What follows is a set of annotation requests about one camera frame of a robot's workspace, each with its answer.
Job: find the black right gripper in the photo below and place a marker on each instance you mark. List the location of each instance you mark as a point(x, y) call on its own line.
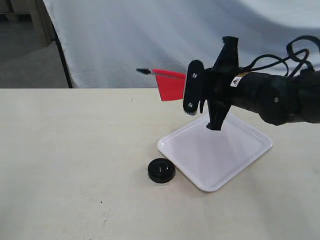
point(218, 92)

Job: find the red flag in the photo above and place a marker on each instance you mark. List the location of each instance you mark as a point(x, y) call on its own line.
point(170, 84)

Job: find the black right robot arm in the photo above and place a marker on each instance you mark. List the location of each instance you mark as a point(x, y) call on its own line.
point(277, 99)

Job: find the black round flag base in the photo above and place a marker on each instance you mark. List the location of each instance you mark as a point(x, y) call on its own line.
point(161, 170)

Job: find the white plastic tray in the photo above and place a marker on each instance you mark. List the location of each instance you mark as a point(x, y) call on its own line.
point(210, 158)

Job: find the white fabric backdrop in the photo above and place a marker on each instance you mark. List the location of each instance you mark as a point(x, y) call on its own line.
point(106, 41)

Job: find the black backdrop stand pole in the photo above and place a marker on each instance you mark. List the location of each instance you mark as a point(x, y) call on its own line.
point(62, 59)

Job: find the wooden furniture in background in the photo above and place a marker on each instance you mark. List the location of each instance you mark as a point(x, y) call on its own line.
point(17, 10)

